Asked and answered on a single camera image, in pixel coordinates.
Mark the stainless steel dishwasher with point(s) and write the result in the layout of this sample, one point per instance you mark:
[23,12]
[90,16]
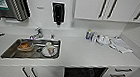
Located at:
[77,75]

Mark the small white bottle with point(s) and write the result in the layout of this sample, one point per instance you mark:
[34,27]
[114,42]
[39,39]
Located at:
[93,37]

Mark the white cup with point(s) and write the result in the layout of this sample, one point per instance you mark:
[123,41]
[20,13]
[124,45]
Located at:
[49,48]

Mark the white wall outlet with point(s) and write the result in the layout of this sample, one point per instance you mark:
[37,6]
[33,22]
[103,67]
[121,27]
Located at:
[73,24]

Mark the small black sink knob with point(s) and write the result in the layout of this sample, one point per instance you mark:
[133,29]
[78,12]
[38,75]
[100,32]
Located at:
[52,36]

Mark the black wall soap dispenser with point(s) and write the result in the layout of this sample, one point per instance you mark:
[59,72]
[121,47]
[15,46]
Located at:
[57,13]

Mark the stainless steel sink basin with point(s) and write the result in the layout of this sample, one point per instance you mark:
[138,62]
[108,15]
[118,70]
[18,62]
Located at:
[9,53]

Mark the white plate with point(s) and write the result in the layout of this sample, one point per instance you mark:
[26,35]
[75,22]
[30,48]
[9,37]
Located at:
[54,53]

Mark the small grey wall label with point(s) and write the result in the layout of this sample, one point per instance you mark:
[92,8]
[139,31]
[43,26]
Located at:
[40,8]

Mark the chrome sink faucet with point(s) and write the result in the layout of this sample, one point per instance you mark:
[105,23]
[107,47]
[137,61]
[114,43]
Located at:
[37,32]

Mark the blue dish soap bottle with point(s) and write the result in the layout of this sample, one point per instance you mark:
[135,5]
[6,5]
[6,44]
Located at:
[88,34]

